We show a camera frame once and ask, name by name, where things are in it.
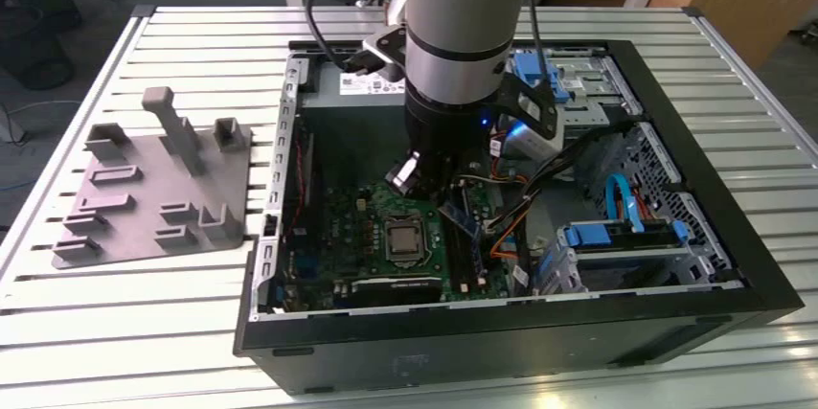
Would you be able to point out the black office chair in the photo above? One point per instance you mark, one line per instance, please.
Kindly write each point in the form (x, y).
(39, 35)

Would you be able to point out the gray power supply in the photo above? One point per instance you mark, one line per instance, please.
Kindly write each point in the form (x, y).
(345, 141)

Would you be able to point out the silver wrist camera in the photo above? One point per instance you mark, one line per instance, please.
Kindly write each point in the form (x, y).
(384, 45)
(537, 140)

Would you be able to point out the black graphics card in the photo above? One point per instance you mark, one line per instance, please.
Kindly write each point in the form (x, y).
(397, 287)

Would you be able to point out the metal CPU socket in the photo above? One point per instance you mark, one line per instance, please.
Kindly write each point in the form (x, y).
(404, 217)

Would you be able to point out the green motherboard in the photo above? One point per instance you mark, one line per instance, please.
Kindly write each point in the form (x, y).
(349, 236)

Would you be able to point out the black PC case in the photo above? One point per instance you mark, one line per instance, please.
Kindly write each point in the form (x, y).
(512, 347)

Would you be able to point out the blue drive bay carrier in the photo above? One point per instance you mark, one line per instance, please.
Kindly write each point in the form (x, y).
(528, 69)

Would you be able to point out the blue RAM stick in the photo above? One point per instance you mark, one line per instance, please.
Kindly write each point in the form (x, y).
(463, 220)

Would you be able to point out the blue carrier hard disk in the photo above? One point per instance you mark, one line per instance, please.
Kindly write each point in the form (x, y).
(588, 235)

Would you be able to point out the silver CPU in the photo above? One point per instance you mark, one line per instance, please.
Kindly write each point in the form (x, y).
(405, 240)

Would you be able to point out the gray parts rack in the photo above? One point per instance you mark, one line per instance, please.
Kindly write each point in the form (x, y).
(154, 179)

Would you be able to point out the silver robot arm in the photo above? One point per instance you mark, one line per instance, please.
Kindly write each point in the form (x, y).
(461, 21)

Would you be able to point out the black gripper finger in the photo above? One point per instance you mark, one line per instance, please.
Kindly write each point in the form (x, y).
(404, 174)

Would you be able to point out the black RAM slot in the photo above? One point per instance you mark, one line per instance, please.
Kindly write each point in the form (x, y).
(463, 260)

